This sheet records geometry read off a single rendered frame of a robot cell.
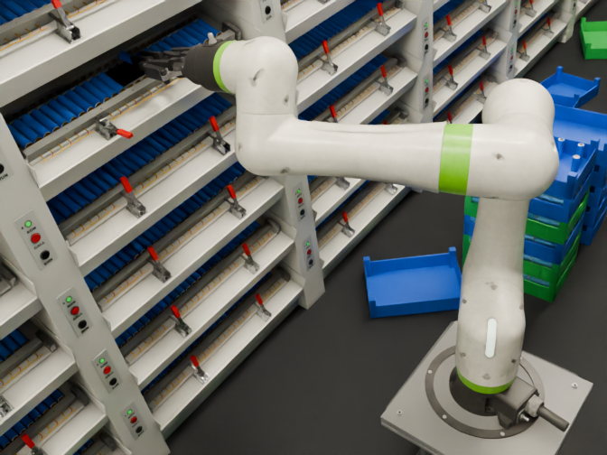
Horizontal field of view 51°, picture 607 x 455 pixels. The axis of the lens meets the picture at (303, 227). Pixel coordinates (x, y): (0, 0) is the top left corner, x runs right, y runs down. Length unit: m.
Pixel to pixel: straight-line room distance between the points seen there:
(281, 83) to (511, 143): 0.38
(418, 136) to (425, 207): 1.38
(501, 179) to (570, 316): 1.09
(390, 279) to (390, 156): 1.12
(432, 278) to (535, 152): 1.15
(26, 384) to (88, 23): 0.73
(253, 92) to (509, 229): 0.58
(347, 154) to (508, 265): 0.49
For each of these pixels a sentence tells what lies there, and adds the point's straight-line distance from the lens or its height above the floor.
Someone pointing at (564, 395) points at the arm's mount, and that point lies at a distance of 1.52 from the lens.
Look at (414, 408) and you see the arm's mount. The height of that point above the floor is 0.31.
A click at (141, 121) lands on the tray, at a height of 0.90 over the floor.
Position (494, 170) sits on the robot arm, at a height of 0.92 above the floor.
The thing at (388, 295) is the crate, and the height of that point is 0.00.
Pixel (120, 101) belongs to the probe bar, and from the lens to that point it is 1.35.
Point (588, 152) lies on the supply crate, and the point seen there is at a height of 0.44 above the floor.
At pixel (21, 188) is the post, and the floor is 0.92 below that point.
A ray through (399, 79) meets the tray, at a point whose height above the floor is 0.51.
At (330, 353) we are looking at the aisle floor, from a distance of 1.95.
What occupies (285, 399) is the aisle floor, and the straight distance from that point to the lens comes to 1.87.
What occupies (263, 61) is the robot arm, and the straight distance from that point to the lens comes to 1.07.
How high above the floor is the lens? 1.53
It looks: 40 degrees down
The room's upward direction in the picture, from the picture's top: 10 degrees counter-clockwise
